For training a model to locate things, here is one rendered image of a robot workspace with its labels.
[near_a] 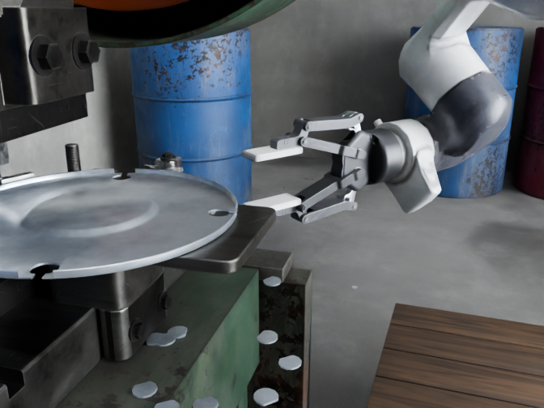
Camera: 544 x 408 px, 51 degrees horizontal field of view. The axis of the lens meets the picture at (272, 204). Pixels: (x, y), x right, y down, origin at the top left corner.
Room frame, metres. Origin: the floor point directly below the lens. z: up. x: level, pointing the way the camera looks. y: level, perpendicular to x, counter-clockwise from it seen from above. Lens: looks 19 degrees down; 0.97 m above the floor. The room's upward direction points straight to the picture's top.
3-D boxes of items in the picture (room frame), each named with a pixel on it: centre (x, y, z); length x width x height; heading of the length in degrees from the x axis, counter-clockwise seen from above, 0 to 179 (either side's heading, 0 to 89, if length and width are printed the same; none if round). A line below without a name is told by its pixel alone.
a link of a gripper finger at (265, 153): (0.66, 0.00, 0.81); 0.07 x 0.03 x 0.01; 127
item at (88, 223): (0.53, 0.18, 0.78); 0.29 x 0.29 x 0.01
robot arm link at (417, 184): (0.79, -0.19, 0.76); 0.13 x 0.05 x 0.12; 37
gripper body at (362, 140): (0.76, -0.12, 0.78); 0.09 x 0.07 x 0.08; 127
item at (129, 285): (0.52, 0.13, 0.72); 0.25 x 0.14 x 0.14; 75
